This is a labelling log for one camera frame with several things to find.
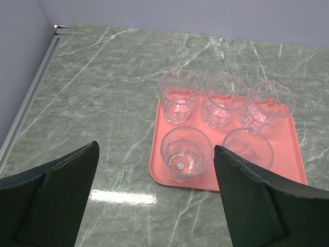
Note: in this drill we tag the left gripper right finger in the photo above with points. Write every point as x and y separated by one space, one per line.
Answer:
263 208

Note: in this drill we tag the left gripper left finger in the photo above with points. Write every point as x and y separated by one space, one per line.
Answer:
44 206

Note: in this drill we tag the clear round glass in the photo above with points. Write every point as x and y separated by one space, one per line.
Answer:
269 103

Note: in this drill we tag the clear faceted glass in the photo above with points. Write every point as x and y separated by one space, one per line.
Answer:
179 93
225 97

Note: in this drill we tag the pink plastic tray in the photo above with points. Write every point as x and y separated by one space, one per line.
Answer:
287 158

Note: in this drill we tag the aluminium rail left edge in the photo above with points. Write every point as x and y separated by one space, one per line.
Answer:
13 133

